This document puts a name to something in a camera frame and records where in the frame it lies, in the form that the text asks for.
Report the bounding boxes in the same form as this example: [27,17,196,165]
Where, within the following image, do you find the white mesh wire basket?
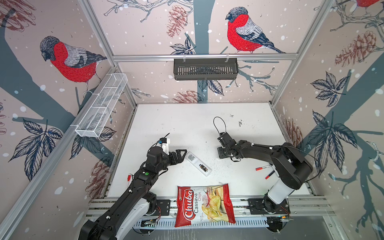
[76,73,128,138]

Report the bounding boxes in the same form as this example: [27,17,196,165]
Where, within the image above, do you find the red marker pen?
[265,171,275,180]
[256,165,272,171]

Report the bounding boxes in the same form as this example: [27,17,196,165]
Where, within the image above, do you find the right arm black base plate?
[247,198,291,215]

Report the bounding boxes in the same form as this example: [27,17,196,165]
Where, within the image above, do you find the white remote control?
[186,152,212,177]

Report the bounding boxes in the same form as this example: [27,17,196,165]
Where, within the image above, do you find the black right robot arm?
[218,132,313,214]

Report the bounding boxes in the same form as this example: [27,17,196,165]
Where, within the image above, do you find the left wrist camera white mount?
[159,138,170,155]

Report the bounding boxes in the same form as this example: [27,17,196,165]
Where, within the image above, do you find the red Chuba cassava chips bag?
[175,184,236,228]

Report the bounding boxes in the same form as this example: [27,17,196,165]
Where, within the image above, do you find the black hanging wire basket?
[174,58,239,81]

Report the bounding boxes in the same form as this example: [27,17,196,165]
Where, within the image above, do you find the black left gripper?
[155,148,187,173]

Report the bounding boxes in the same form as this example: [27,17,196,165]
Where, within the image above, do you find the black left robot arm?
[79,147,187,240]

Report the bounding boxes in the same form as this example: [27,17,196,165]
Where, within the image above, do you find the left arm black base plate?
[150,200,171,217]

